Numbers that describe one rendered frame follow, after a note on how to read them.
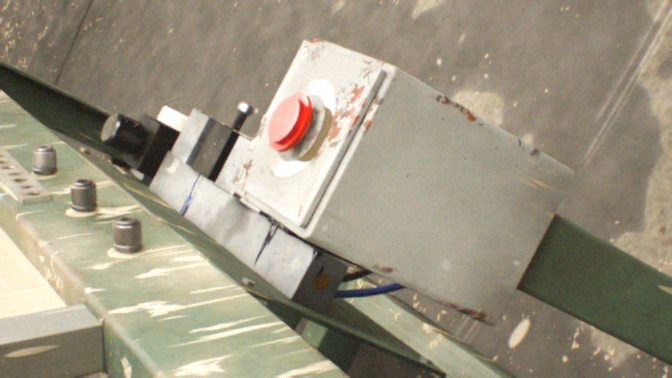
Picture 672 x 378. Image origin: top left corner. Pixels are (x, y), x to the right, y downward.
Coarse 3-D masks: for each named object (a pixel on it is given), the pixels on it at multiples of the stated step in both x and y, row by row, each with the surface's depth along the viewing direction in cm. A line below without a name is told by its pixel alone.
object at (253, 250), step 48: (144, 144) 149; (192, 144) 136; (240, 144) 128; (144, 192) 141; (192, 192) 137; (192, 240) 121; (240, 240) 125; (288, 240) 118; (288, 288) 115; (336, 288) 116; (384, 288) 120; (384, 336) 124
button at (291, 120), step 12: (300, 96) 85; (276, 108) 86; (288, 108) 85; (300, 108) 84; (276, 120) 85; (288, 120) 84; (300, 120) 83; (276, 132) 85; (288, 132) 83; (300, 132) 83; (276, 144) 85; (288, 144) 84
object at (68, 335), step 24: (48, 312) 106; (72, 312) 106; (0, 336) 102; (24, 336) 101; (48, 336) 102; (72, 336) 103; (96, 336) 104; (0, 360) 101; (24, 360) 101; (48, 360) 102; (72, 360) 103; (96, 360) 104
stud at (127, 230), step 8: (128, 216) 116; (112, 224) 115; (120, 224) 115; (128, 224) 115; (136, 224) 115; (120, 232) 115; (128, 232) 115; (136, 232) 115; (120, 240) 115; (128, 240) 115; (136, 240) 115; (120, 248) 115; (128, 248) 115; (136, 248) 115
